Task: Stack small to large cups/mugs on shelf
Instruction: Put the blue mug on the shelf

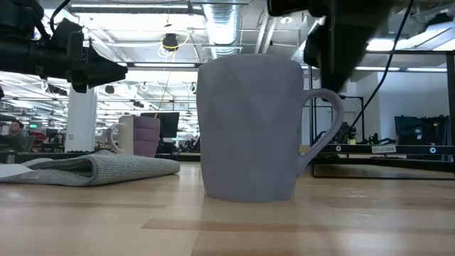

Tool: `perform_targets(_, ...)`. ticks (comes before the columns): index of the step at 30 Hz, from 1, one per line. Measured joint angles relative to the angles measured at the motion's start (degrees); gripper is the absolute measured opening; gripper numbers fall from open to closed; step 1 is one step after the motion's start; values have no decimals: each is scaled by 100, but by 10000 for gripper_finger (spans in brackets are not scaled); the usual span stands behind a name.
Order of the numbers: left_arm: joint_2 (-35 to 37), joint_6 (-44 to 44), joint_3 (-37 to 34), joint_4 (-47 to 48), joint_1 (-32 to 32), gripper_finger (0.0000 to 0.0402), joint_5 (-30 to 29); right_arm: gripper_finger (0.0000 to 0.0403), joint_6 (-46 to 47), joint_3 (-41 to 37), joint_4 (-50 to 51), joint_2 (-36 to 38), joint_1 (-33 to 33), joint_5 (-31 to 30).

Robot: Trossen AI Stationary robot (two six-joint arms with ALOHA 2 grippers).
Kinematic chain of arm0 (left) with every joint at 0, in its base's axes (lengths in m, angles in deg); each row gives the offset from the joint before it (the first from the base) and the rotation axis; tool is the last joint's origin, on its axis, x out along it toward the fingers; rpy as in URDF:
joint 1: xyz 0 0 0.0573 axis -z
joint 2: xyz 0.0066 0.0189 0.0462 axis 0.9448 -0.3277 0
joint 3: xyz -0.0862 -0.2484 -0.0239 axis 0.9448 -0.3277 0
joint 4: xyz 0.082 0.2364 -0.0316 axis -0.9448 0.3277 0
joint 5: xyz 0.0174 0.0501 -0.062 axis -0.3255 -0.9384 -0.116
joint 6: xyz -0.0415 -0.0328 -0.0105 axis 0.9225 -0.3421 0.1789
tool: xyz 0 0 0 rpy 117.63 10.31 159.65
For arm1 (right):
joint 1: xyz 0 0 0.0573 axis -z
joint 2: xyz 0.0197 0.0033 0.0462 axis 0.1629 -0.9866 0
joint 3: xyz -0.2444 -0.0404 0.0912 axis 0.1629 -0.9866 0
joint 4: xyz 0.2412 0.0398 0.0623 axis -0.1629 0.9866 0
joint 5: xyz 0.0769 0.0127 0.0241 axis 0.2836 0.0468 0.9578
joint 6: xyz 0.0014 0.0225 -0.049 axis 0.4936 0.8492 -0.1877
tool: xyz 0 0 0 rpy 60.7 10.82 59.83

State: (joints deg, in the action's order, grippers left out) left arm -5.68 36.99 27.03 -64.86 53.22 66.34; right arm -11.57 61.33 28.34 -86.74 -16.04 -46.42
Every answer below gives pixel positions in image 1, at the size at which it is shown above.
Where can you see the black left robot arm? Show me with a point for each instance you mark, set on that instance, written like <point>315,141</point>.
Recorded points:
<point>17,57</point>

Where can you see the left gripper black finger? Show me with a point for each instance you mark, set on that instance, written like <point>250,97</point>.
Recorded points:
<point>103,71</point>

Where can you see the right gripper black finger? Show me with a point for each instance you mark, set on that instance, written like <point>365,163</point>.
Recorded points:
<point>320,46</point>
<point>355,28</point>

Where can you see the white building column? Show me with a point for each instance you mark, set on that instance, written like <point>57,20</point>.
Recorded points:
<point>81,121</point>

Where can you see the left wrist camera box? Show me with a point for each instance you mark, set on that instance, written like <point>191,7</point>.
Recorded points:
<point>69,32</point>

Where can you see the dark equipment rack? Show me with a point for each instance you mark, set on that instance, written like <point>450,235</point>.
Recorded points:
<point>419,129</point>

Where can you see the person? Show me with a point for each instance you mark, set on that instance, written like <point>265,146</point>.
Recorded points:
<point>16,128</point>

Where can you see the grey-blue faceted mug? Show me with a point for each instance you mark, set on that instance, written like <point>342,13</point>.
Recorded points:
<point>249,135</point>

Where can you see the black office monitor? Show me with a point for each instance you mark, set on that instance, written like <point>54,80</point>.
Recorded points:
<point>170,124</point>

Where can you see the purple and cream ribbed mug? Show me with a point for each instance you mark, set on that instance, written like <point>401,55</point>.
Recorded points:
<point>145,137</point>

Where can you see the folded grey towel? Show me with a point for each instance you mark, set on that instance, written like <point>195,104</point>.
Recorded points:
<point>106,170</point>

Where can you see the round black ceiling speaker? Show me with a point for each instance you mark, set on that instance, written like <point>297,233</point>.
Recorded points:
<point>109,89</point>

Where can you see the silver ribbed air duct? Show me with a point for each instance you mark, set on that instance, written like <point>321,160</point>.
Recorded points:
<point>222,28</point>

